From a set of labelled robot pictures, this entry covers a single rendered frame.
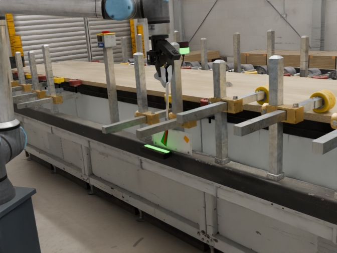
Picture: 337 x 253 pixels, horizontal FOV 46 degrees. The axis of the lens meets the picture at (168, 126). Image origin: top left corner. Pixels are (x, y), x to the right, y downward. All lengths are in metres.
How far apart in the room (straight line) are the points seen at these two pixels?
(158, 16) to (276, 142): 0.65
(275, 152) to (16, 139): 1.10
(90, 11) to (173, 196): 1.24
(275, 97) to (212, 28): 9.84
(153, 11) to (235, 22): 9.08
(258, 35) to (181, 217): 8.22
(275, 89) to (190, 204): 1.07
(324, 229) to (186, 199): 0.98
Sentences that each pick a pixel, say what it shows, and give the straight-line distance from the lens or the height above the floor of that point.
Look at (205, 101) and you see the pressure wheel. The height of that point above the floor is 0.91.
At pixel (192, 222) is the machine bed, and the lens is 2.28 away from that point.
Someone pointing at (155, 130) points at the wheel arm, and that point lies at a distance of 1.59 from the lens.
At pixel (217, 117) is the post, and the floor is 0.89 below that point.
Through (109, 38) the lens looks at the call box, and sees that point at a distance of 2.06.
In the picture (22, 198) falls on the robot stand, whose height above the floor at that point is 0.60.
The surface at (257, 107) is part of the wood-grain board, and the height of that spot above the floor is 0.89.
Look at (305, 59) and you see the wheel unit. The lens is 2.56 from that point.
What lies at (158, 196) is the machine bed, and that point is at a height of 0.24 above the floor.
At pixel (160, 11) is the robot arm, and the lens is 1.58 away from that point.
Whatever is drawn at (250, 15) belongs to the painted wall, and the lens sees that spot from 10.34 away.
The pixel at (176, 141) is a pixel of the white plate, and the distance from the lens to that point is 1.75.
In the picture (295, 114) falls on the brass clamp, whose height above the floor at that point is 0.95.
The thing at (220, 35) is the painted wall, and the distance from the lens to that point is 10.98.
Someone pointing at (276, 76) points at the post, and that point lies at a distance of 1.35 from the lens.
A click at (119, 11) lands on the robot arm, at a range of 1.46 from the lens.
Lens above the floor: 1.28
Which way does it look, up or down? 16 degrees down
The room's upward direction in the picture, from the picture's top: 4 degrees counter-clockwise
